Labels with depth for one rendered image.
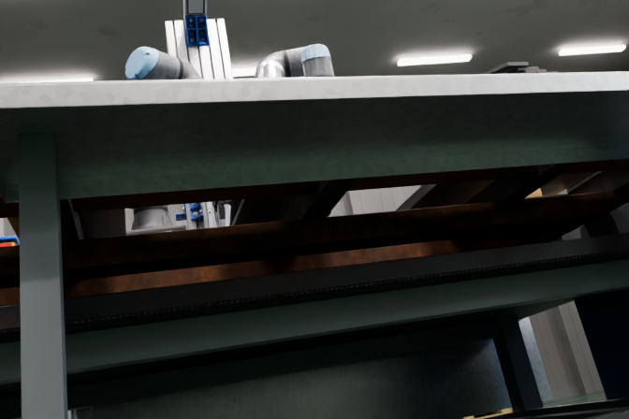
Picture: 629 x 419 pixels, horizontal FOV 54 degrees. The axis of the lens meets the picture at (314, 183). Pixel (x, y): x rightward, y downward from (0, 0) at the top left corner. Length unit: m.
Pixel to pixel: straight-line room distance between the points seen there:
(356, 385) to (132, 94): 1.28
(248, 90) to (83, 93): 0.18
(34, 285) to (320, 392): 1.16
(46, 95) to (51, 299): 0.22
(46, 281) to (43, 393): 0.12
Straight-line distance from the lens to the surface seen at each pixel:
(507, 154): 1.15
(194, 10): 2.64
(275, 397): 1.75
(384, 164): 1.03
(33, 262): 0.75
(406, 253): 1.46
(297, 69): 2.04
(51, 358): 0.73
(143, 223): 2.13
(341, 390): 1.80
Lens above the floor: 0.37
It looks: 21 degrees up
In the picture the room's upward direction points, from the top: 11 degrees counter-clockwise
